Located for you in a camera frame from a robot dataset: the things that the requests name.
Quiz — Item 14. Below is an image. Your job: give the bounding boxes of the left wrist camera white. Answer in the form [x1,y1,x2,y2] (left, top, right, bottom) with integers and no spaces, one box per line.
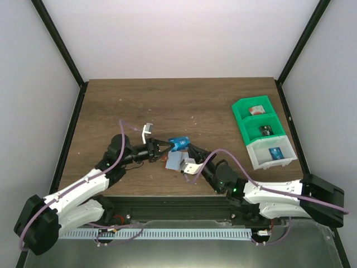
[141,123,153,144]

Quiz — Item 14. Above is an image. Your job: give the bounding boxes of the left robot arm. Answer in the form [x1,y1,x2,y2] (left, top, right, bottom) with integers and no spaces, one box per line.
[14,134,174,255]

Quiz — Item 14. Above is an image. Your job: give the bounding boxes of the white bin near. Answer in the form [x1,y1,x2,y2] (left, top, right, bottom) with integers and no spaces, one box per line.
[246,135,297,170]

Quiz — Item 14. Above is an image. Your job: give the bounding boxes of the black frame post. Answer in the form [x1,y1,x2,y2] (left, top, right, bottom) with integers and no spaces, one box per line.
[30,0,85,87]
[274,0,331,84]

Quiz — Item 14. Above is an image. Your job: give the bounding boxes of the green bin middle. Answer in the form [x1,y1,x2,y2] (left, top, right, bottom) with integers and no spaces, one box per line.
[238,114,286,145]

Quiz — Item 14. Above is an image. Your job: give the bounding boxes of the blue card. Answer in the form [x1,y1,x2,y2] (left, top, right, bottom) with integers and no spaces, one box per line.
[168,136,190,152]
[269,147,284,161]

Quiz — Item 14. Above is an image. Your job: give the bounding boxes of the green bin far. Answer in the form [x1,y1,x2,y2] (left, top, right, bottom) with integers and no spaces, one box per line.
[231,95,276,122]

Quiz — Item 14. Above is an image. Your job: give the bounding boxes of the left black frame post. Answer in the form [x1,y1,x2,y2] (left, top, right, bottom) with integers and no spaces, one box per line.
[30,0,85,87]

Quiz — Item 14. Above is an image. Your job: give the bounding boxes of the red white card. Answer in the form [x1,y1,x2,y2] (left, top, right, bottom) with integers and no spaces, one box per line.
[248,105,266,116]

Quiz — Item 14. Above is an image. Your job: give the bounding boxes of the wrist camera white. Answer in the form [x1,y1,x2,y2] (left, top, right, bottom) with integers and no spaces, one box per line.
[141,123,153,144]
[180,158,203,175]

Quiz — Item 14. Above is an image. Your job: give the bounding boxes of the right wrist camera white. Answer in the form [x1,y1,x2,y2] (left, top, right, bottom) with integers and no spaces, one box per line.
[180,158,203,175]

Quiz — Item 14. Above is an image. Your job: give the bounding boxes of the right black frame post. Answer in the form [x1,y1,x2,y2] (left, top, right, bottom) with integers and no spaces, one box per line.
[274,0,331,84]

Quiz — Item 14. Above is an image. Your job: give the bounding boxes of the black card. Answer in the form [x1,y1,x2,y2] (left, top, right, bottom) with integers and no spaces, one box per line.
[259,125,274,136]

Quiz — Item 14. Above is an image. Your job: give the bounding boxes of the white slotted cable duct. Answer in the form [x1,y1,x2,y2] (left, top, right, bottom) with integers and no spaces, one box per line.
[60,228,252,241]

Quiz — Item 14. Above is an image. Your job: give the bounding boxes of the green bin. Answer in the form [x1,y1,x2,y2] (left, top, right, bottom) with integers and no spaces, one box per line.
[238,114,286,145]
[231,95,276,122]

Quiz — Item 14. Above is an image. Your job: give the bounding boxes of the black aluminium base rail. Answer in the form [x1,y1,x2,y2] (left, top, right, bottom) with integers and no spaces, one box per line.
[88,195,281,227]

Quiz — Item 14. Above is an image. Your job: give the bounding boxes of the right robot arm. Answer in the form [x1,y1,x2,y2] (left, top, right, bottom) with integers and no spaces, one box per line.
[181,144,347,228]

